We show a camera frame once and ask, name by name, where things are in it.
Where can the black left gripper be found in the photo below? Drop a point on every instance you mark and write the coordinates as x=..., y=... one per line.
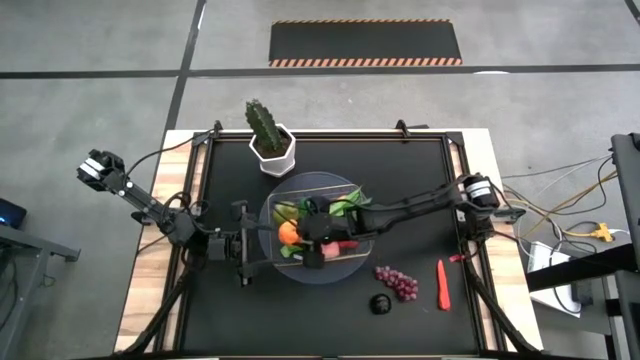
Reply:
x=243, y=245

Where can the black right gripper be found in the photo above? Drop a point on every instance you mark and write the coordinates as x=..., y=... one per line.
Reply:
x=322, y=227

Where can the round orange mandarin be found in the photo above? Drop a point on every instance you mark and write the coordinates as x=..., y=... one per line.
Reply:
x=289, y=233

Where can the red bell pepper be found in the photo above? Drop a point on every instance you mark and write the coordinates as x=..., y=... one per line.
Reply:
x=349, y=245

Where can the green pear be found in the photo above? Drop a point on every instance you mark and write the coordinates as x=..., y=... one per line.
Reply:
x=283, y=213

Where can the dark purple plum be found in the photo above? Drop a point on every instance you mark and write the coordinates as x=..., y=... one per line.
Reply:
x=380, y=304

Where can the purple grape bunch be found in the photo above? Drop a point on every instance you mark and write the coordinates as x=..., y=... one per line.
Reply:
x=397, y=285

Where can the red chili pepper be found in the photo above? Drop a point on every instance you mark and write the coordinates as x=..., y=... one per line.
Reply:
x=443, y=290

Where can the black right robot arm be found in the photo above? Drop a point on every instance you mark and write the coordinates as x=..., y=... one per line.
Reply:
x=415, y=202

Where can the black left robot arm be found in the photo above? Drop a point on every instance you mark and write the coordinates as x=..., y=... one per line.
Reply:
x=145, y=200

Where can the white basket tag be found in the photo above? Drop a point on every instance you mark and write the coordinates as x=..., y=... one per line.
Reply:
x=299, y=257

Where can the white hexagonal plant pot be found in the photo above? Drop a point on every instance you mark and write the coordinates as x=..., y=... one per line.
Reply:
x=280, y=165

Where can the green cactus plant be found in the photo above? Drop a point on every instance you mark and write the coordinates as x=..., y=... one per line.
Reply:
x=262, y=125

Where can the small red clip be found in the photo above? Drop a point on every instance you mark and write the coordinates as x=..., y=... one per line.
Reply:
x=454, y=258

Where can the black hazard-striped floor mat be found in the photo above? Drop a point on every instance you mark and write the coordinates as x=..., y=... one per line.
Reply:
x=365, y=42

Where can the white power box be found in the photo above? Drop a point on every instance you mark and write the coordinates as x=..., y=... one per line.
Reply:
x=542, y=260

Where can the grey metal stand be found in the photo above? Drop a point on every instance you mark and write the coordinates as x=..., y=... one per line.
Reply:
x=30, y=245

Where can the black device with blue light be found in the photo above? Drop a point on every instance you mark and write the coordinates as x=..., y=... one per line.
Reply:
x=10, y=212

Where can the black side table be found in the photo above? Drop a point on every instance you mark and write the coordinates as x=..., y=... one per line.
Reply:
x=575, y=270

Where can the black equipment case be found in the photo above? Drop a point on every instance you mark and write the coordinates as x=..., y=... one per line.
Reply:
x=627, y=185

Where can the black aluminium table frame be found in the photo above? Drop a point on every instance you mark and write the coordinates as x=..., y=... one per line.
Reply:
x=325, y=135

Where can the black frame clamp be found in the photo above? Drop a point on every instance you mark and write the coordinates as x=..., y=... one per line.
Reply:
x=401, y=127
x=216, y=127

